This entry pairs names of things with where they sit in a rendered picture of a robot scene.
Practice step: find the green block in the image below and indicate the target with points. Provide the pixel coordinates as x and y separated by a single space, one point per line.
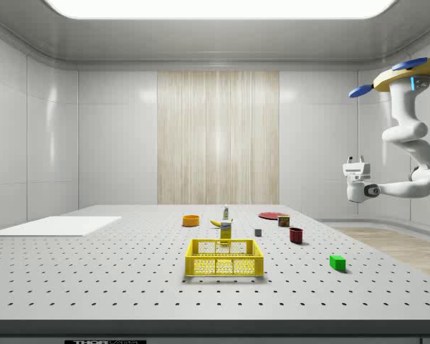
337 262

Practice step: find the red plate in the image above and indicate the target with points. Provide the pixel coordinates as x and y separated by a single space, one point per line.
268 215

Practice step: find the yellow basket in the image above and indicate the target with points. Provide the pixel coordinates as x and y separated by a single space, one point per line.
224 266

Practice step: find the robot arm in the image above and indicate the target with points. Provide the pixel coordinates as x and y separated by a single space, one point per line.
405 104

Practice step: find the white board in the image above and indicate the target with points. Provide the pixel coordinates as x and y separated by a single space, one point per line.
53 225

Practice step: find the yellow box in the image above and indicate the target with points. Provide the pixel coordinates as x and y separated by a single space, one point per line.
225 231

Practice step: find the dark red mug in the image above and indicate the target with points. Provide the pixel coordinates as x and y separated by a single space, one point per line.
296 235

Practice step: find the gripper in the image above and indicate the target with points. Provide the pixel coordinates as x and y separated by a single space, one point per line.
358 169

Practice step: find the flat-sided can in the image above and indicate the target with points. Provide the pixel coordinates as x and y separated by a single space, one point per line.
284 221

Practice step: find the yellow bowl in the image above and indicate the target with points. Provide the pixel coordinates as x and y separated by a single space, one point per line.
191 221

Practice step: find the banana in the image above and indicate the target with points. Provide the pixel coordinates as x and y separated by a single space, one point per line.
215 223

